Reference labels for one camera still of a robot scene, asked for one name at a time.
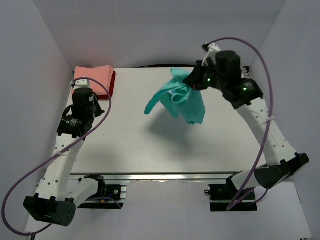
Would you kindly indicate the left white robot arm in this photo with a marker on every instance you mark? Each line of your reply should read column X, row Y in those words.
column 53, row 202

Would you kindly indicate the folded red t-shirt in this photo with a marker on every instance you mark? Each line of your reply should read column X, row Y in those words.
column 112, row 84

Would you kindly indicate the black strip behind table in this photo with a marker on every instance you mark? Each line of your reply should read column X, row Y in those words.
column 167, row 66

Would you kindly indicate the teal t-shirt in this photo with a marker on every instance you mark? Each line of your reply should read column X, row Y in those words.
column 179, row 99

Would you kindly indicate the aluminium front rail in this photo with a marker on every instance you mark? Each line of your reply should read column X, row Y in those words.
column 195, row 176

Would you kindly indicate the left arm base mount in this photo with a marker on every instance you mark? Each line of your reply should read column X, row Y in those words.
column 110, row 194

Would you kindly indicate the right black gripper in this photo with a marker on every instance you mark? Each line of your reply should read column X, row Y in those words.
column 194, row 78

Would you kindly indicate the folded pink t-shirt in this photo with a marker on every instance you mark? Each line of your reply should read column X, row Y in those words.
column 102, row 74

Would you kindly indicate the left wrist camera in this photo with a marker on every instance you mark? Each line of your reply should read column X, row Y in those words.
column 79, row 84

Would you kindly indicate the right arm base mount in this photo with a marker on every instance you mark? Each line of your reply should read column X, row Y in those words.
column 220, row 197

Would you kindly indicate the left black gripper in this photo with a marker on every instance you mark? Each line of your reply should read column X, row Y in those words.
column 98, row 110

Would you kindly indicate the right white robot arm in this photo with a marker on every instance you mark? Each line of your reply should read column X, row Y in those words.
column 282, row 160

